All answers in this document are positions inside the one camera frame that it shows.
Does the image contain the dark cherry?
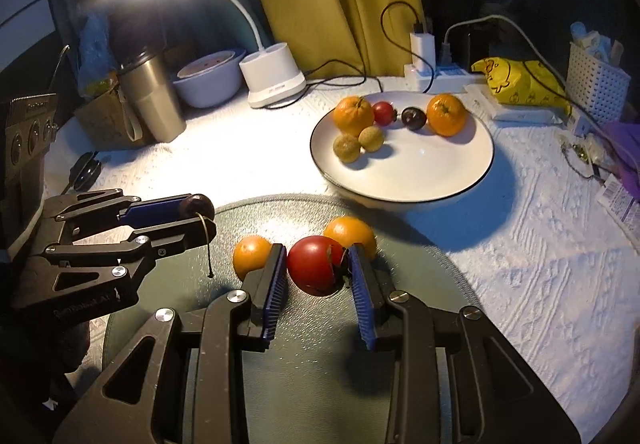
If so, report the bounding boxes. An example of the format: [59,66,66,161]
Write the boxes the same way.
[179,193,217,279]

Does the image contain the black cable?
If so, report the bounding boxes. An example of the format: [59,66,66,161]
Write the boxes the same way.
[264,0,437,110]

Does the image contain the light blue bowl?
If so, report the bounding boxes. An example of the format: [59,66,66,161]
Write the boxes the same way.
[172,48,247,109]

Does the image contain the white desk lamp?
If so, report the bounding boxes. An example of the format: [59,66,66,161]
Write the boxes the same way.
[120,0,307,109]

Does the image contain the small metal keyring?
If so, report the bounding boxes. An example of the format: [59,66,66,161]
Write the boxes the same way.
[556,131,609,183]

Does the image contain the yellow-green longan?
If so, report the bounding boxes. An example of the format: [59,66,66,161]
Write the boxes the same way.
[358,126,386,153]
[332,134,361,163]

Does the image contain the dark plum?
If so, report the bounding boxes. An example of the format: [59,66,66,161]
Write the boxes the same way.
[401,106,429,131]

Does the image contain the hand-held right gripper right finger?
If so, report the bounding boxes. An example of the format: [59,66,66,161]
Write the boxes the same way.
[347,244,583,444]

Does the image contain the steel tumbler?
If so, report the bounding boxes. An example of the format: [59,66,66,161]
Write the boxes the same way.
[117,50,187,143]

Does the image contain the purple bag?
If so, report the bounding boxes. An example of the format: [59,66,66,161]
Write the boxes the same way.
[594,120,640,201]

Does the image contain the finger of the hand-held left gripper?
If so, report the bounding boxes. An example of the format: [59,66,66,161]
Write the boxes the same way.
[45,188,193,235]
[29,216,219,297]

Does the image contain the white plate with dark rim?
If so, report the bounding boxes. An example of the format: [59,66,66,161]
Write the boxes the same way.
[309,90,495,205]

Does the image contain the small pale packets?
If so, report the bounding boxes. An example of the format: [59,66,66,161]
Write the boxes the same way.
[570,20,624,63]

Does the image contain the pink patterned bowl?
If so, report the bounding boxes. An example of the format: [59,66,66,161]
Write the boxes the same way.
[177,50,239,80]

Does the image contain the red cherry tomato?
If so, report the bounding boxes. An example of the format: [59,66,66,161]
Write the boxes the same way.
[286,235,352,297]
[372,102,398,127]

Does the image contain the blue plastic bag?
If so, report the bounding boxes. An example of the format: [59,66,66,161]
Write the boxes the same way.
[76,14,122,98]

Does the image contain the white textured tablecloth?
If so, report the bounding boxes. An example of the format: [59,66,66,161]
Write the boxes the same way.
[45,72,640,444]

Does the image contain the white power strip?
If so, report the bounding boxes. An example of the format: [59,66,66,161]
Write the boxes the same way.
[403,63,487,93]

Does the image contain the white labelled packet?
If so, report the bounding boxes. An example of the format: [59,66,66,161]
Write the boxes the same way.
[596,173,640,245]

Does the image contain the white wipes packet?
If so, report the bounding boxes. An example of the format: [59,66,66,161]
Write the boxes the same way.
[464,84,569,125]

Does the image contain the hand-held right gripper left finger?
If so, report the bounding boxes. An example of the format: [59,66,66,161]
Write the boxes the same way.
[52,244,290,444]

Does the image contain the white cable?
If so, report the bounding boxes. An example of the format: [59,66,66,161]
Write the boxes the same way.
[443,14,623,147]

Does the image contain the round grey glass tray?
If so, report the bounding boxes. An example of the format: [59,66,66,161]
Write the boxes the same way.
[102,194,482,444]

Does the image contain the white woven basket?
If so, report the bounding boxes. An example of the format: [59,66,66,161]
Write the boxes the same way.
[568,40,632,118]

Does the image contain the yellow printed bag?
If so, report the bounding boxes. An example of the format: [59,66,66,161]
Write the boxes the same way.
[471,57,574,118]

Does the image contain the orange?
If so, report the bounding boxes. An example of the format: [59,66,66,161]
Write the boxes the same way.
[333,96,376,137]
[233,235,273,282]
[322,216,377,259]
[426,94,468,138]

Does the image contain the cardboard box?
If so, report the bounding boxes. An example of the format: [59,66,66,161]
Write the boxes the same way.
[74,82,152,153]

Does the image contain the white charger plug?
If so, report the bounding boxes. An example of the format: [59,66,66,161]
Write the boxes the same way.
[409,20,436,75]

